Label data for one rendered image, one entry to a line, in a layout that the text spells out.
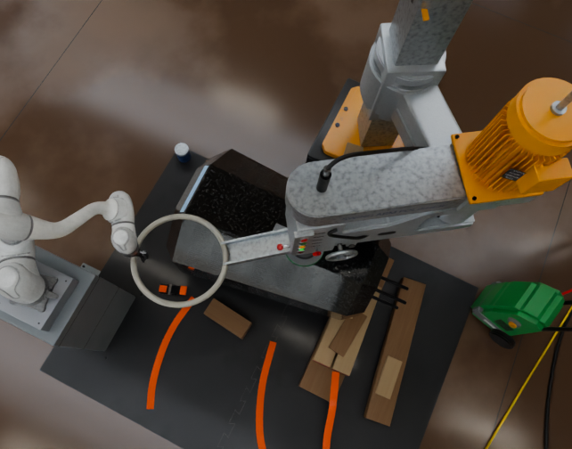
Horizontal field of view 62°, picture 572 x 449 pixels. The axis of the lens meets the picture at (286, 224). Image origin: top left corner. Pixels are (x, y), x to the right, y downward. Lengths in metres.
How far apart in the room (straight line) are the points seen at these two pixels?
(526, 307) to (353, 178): 1.68
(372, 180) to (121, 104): 2.61
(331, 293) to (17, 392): 2.14
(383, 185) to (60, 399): 2.55
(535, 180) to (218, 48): 2.99
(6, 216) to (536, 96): 1.79
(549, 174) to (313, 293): 1.42
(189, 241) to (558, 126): 1.89
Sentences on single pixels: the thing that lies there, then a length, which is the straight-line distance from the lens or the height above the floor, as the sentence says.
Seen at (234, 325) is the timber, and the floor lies 0.14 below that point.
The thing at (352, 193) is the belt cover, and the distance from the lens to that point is 1.75.
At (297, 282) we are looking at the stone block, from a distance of 2.63.
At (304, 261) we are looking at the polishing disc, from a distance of 2.52.
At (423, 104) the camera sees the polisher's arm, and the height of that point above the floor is 1.45.
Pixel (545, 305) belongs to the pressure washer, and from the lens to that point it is 3.16.
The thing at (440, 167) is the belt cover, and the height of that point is 1.67.
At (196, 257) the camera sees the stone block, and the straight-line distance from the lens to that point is 2.75.
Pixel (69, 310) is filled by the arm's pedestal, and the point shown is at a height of 0.80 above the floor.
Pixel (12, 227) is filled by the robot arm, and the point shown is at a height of 1.62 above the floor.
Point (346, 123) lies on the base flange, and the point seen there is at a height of 0.78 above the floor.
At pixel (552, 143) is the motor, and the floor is 2.07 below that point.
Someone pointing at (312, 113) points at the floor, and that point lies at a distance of 3.82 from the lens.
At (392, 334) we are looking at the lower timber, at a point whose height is 0.09.
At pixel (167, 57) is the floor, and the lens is 4.15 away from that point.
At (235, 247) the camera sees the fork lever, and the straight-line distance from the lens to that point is 2.49.
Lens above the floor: 3.29
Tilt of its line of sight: 73 degrees down
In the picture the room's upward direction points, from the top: 7 degrees clockwise
